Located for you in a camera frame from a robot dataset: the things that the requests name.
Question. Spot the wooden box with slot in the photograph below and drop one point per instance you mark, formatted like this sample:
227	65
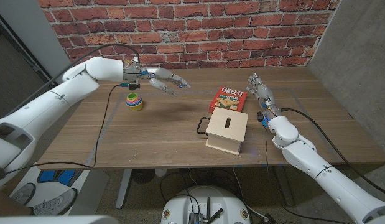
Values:
220	124

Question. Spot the blue floor pad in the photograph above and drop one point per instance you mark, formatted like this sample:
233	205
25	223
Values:
60	176

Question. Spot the white robot torso base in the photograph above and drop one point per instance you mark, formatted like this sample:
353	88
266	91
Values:
204	202

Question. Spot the grey table leg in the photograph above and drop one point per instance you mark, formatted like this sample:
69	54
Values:
284	186

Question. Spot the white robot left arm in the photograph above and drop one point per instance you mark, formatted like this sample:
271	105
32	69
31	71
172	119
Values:
55	99

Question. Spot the printed red brick backdrop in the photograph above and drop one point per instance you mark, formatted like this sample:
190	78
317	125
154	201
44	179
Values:
211	31

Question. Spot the person leg brown trousers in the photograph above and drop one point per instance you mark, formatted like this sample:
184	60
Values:
8	205

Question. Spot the colourful stacking cup toy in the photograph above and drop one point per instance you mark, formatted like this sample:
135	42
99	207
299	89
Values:
134	101

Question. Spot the white table leg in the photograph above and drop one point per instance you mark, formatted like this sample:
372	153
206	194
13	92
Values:
123	186

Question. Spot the small grey torso device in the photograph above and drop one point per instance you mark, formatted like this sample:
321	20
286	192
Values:
196	218

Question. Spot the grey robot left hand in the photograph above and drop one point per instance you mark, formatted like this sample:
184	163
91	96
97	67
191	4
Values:
161	74

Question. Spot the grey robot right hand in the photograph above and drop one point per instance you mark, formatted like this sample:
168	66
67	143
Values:
265	93

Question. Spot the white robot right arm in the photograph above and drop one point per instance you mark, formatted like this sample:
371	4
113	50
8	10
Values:
335	183

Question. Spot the black floor power strip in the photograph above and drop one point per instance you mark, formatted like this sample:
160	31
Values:
268	219

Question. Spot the grey sneaker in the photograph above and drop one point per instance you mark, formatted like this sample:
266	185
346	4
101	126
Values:
24	194
57	203

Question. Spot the white floor board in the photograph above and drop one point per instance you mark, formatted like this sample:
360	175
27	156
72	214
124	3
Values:
39	186

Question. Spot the red Cheez-It cracker box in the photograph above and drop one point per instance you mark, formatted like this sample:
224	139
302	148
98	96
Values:
229	96

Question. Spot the black torso antenna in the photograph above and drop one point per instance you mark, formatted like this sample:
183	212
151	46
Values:
215	215
208	207

